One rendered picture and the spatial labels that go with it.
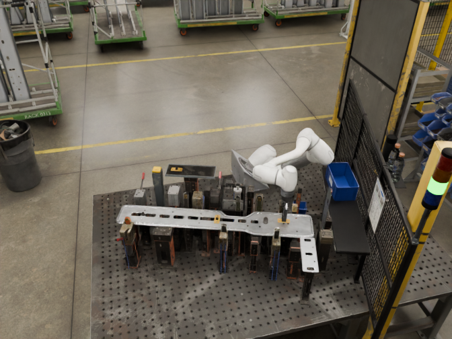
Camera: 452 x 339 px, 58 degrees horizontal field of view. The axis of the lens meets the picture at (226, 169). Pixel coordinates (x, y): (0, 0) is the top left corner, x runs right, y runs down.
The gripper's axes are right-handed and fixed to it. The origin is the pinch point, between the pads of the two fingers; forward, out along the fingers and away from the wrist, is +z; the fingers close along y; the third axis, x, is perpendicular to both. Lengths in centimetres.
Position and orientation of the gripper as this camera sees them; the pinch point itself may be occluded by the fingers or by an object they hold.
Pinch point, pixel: (284, 216)
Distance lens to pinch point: 283.5
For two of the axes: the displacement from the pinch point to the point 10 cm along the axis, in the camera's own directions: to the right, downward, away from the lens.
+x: 10.0, 0.6, -0.6
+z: -0.1, 8.0, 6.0
